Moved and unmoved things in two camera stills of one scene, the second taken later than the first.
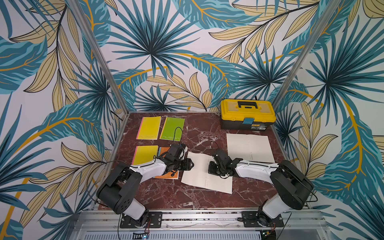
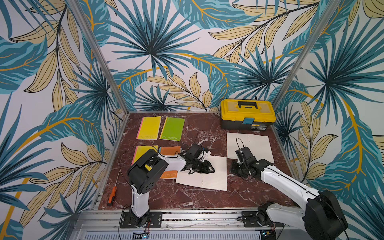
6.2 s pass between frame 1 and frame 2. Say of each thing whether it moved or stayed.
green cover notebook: stayed
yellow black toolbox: stayed
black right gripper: moved
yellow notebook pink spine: stayed
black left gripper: moved
